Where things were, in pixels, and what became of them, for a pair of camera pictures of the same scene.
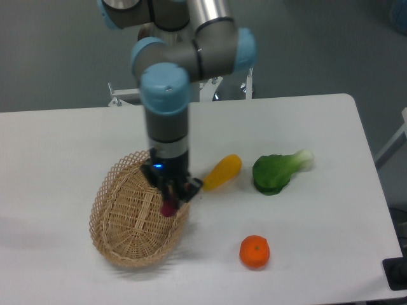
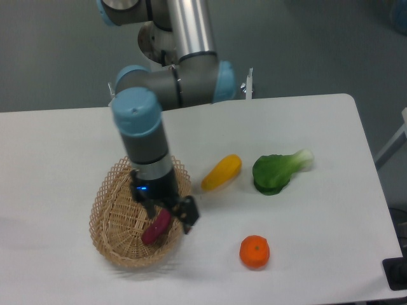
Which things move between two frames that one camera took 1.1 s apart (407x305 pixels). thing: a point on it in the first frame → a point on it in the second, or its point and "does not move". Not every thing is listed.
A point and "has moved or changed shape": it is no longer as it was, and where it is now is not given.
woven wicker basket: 126,225 does not move
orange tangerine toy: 254,251 does not move
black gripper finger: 177,196 → 186,227
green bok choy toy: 271,173 does not move
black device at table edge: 395,271 does not move
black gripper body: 168,171 → 163,192
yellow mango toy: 226,169 does not move
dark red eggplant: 168,208 has moved or changed shape
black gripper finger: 168,191 → 151,206
